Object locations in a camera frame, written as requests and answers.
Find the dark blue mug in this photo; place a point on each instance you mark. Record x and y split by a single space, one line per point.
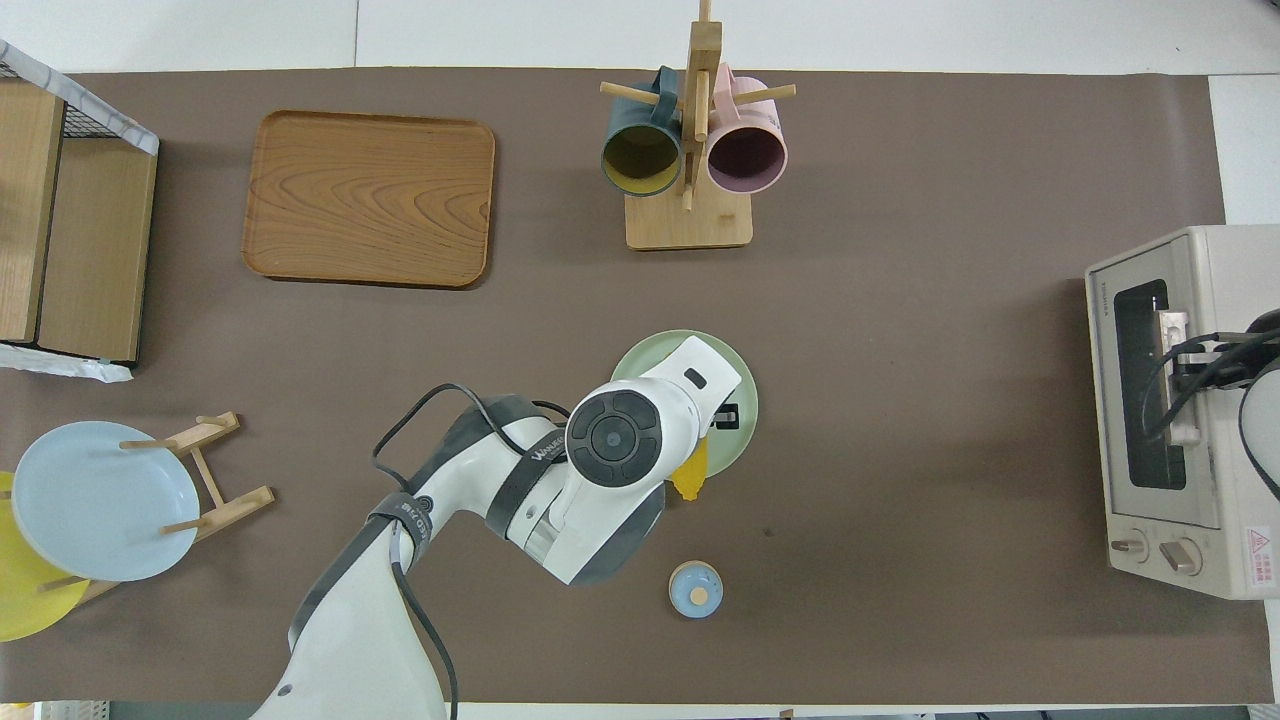
640 160

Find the oven door glass window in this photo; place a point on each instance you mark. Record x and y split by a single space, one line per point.
1135 450

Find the oven control knob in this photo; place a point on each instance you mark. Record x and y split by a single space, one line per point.
1182 555
1130 546

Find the brown table mat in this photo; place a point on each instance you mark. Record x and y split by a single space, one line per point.
900 400

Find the pink mug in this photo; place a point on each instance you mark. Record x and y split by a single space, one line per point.
745 155

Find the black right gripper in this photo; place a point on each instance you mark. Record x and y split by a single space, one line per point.
1195 380

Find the brown wooden tray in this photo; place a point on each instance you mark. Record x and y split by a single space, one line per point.
370 200

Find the wooden mug tree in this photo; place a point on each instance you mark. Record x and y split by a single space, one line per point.
690 225

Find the yellow corn cob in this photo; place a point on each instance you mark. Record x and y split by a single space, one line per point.
690 480

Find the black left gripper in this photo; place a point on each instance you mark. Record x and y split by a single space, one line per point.
716 418

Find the light blue plate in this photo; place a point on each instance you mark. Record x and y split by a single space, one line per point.
100 500

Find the white toaster oven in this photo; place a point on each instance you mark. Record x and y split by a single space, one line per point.
1230 260

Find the wooden plate rack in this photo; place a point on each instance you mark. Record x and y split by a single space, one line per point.
235 507

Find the yellow plate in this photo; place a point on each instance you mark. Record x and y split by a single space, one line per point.
25 610

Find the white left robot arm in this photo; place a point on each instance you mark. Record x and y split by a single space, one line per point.
340 640

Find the light green plate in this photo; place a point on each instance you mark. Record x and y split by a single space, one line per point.
735 450

